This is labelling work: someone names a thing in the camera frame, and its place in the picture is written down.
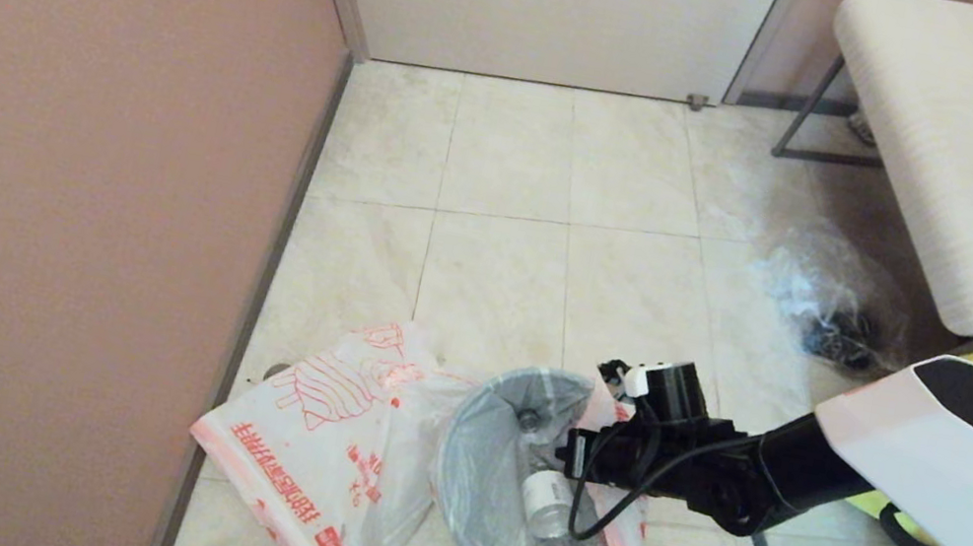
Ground used white red liner bag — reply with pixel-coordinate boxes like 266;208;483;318
420;351;672;546

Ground clear plastic bag dark contents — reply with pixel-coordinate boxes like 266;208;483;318
737;217;928;382

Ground clear plastic water bottle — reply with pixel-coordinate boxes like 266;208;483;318
512;465;587;546

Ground beige table with metal legs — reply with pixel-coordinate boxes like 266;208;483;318
747;0;973;338

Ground white door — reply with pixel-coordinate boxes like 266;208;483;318
301;0;786;129

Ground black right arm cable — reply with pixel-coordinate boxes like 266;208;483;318
565;401;765;546

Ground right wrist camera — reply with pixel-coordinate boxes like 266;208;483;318
593;355;654;402

